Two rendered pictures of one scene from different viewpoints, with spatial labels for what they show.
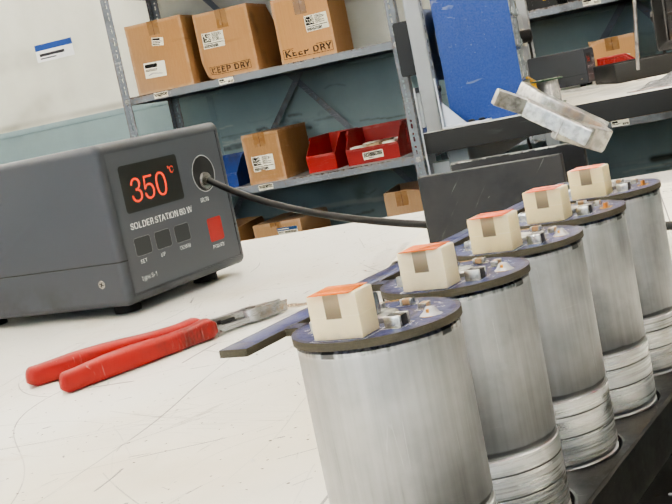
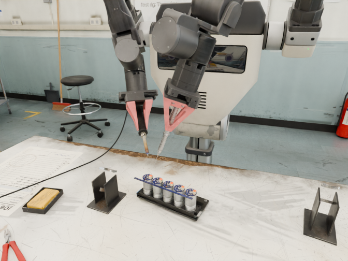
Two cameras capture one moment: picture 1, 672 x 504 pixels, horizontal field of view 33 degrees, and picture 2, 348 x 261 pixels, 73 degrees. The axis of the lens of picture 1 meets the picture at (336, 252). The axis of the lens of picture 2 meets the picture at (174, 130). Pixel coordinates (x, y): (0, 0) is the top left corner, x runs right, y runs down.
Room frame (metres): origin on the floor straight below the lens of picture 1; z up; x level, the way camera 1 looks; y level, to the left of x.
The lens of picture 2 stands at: (0.21, 0.40, 1.14)
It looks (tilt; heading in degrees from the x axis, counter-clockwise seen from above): 24 degrees down; 268
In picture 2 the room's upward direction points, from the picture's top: straight up
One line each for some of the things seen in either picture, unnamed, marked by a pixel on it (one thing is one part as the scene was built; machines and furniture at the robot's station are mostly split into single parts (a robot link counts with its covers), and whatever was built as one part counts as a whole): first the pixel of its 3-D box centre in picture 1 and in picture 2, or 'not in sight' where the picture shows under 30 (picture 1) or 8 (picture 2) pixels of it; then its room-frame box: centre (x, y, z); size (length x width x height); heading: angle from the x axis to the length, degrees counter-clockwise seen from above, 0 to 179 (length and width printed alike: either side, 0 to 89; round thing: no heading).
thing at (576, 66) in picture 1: (563, 70); not in sight; (3.03, -0.68, 0.80); 0.15 x 0.12 x 0.10; 64
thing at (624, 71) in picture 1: (637, 68); not in sight; (2.77, -0.80, 0.77); 0.24 x 0.16 x 0.04; 177
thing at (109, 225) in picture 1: (84, 227); not in sight; (0.71, 0.15, 0.80); 0.15 x 0.12 x 0.10; 58
